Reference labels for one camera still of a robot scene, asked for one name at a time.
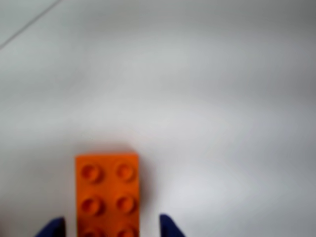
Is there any orange 2x4 block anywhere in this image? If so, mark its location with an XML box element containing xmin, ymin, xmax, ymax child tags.
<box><xmin>75</xmin><ymin>153</ymin><xmax>140</xmax><ymax>237</ymax></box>

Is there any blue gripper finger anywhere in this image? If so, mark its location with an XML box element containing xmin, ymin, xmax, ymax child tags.
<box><xmin>159</xmin><ymin>213</ymin><xmax>187</xmax><ymax>237</ymax></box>
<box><xmin>34</xmin><ymin>216</ymin><xmax>66</xmax><ymax>237</ymax></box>

